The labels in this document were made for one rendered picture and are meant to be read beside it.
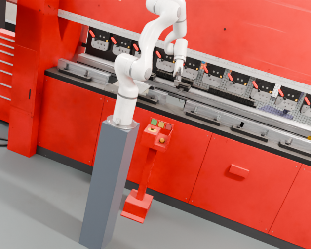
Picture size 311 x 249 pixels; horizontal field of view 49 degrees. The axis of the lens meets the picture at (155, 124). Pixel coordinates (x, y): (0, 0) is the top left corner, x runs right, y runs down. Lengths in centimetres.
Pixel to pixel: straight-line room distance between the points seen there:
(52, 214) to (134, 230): 66
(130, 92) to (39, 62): 128
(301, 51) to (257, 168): 96
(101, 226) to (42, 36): 160
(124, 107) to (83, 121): 116
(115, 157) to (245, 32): 135
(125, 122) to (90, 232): 89
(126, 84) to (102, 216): 93
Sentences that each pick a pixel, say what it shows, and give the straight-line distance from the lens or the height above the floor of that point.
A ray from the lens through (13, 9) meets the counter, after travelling 625.
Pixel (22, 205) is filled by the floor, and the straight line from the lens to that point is 295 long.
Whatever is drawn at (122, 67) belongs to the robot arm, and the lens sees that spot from 198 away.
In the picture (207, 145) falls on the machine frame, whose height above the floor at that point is 71.
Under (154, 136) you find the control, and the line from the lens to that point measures 259.
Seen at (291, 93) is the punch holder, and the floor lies 130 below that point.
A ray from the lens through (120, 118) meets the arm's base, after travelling 206.
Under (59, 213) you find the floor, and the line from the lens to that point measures 289.
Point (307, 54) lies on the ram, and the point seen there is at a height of 161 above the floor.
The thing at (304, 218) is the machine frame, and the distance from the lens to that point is 315.
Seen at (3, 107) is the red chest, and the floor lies 22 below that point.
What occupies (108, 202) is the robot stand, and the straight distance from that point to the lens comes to 232.
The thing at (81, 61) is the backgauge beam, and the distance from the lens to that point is 343.
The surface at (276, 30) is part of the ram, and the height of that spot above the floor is 171.
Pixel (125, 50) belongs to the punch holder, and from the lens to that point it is 292.
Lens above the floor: 191
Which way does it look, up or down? 24 degrees down
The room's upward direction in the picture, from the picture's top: 15 degrees clockwise
